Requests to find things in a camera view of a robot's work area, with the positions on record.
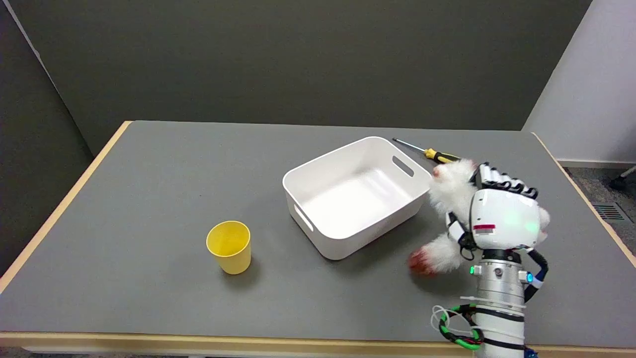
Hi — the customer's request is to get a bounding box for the floor vent grille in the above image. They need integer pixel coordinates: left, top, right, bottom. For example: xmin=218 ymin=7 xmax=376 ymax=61
xmin=592 ymin=203 xmax=628 ymax=222

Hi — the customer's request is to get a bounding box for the yellow black handled screwdriver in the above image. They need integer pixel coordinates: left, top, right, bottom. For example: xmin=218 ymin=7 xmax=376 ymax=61
xmin=393 ymin=138 xmax=462 ymax=164

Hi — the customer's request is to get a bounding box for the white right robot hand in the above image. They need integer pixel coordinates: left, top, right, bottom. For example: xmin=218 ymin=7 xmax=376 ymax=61
xmin=446 ymin=162 xmax=543 ymax=261

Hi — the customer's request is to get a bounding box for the black chair caster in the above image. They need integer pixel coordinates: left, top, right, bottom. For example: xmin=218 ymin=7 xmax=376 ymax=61
xmin=610 ymin=166 xmax=636 ymax=191

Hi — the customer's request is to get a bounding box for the white plastic container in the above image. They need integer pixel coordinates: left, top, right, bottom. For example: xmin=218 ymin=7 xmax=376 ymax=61
xmin=282 ymin=136 xmax=433 ymax=261

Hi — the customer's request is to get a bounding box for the yellow plastic cup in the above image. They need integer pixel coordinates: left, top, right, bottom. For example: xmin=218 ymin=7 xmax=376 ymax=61
xmin=206 ymin=221 xmax=252 ymax=275

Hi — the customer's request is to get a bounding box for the white fluffy plush toy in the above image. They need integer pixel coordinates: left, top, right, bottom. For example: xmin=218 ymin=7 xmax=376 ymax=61
xmin=408 ymin=159 xmax=551 ymax=276

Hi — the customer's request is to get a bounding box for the black green cable loop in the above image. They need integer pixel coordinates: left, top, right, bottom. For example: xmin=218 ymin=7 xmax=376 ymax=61
xmin=431 ymin=304 xmax=485 ymax=351

